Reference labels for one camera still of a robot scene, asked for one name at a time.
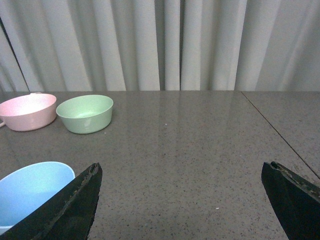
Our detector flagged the light blue plastic bowl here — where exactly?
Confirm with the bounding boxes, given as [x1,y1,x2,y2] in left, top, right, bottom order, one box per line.
[0,161,75,234]

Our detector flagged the green plastic bowl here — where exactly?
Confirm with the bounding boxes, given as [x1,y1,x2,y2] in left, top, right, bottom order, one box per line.
[56,94,114,134]

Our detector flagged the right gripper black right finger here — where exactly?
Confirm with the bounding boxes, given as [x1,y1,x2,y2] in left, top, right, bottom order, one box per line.
[261,161,320,240]

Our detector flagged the white pleated curtain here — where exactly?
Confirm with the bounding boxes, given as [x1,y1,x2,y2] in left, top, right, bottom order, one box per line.
[0,0,320,92]

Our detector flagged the pink plastic bowl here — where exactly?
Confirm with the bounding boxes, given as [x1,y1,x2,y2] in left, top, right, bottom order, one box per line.
[0,93,57,132]

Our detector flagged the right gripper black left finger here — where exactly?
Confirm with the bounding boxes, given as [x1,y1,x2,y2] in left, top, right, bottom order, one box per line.
[0,163,103,240]

